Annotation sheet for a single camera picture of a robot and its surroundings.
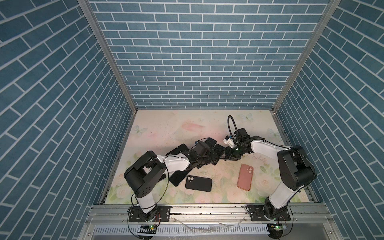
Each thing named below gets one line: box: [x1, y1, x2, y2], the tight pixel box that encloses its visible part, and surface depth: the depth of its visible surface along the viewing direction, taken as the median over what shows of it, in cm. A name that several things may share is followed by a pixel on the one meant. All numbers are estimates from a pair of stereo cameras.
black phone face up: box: [169, 168, 193, 187], surface depth 87 cm
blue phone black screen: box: [205, 137, 217, 150], surface depth 102 cm
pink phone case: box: [237, 164, 254, 192], surface depth 88 cm
